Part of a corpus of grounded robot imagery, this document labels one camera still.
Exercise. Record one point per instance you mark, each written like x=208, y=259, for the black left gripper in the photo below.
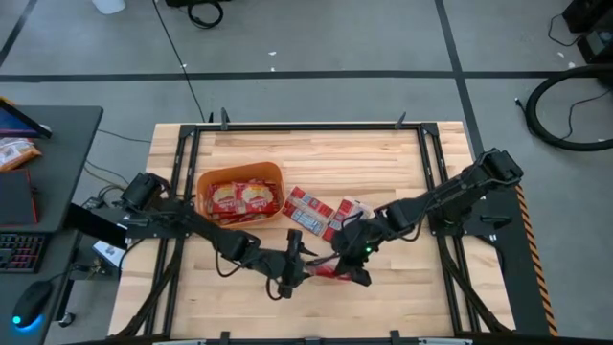
x=286, y=270

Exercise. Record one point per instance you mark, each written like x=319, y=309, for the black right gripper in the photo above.
x=352, y=261

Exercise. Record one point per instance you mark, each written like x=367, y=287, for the red popcorn bag pack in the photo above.
x=347, y=211
x=256, y=196
x=234, y=219
x=306, y=208
x=221, y=197
x=323, y=273

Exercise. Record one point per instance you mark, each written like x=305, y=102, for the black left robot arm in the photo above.
x=206, y=229

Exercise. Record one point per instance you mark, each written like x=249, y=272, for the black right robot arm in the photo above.
x=450, y=196

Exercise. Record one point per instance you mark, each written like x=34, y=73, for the orange plastic basket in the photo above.
x=239, y=168

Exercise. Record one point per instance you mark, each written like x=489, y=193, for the yellow black hazard tape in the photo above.
x=537, y=261

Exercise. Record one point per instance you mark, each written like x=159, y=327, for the white box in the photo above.
x=109, y=251

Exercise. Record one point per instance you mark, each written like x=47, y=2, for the black caster wheel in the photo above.
x=67, y=319

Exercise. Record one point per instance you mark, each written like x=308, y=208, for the black desk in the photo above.
x=67, y=158

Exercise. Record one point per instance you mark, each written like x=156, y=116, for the black mouse blue light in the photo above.
x=33, y=302

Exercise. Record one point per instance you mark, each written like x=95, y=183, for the backlit black keyboard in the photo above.
x=21, y=251

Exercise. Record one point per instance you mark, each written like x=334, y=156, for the black notebook red edge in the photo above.
x=16, y=199

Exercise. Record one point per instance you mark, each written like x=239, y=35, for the orange snack bag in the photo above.
x=16, y=152

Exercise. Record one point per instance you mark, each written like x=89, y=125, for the white container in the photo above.
x=109, y=6

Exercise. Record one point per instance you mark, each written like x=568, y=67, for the tilted monitor screen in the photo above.
x=14, y=125

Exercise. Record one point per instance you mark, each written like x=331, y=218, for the black equipment case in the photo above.
x=594, y=43

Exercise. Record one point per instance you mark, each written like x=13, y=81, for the black frame clamp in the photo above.
x=224, y=338
x=224, y=120
x=395, y=337
x=401, y=121

